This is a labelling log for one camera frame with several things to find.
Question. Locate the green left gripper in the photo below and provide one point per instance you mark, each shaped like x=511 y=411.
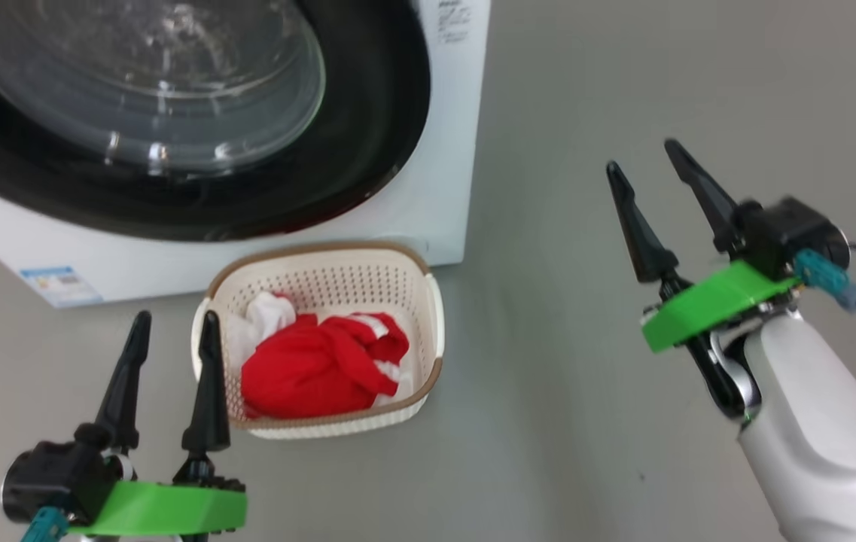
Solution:
x=164 y=508

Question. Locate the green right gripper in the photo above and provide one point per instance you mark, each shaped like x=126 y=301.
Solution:
x=706 y=305

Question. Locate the red and white garment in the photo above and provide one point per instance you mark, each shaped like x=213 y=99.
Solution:
x=307 y=369

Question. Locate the black glass washing machine door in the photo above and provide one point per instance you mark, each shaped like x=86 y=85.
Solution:
x=382 y=113

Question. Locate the cream basket brown rim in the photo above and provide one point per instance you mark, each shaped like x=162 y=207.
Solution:
x=337 y=278

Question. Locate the white washing machine body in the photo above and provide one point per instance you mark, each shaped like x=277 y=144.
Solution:
x=443 y=188

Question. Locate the blue energy label sticker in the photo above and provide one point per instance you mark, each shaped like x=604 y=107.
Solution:
x=62 y=286

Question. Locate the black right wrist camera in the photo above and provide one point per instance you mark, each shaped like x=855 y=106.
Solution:
x=781 y=233

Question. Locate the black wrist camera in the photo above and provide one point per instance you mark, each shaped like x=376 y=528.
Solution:
x=59 y=474
x=781 y=233

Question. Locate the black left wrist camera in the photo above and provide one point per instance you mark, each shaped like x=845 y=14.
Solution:
x=59 y=474

